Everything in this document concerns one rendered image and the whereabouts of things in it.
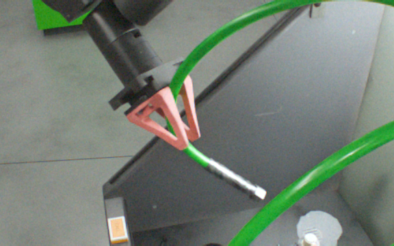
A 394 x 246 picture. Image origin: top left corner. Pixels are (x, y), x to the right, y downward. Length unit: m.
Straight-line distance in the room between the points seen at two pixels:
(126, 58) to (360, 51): 0.47
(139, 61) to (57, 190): 1.79
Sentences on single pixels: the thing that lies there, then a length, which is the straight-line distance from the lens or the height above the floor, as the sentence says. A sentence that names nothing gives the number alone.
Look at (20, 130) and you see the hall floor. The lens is 2.75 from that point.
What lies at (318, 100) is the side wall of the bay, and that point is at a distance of 0.85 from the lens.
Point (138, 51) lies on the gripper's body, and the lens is 0.52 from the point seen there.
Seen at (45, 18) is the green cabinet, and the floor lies 0.18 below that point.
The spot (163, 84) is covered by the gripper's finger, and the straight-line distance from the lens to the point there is 0.50.
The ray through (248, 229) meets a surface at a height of 1.29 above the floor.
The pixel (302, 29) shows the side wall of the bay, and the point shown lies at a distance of 0.75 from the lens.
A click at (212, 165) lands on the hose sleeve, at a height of 1.18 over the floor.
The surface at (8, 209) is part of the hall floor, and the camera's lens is 2.27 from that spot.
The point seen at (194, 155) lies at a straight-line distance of 0.56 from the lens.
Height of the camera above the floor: 1.57
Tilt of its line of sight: 37 degrees down
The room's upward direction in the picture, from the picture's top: straight up
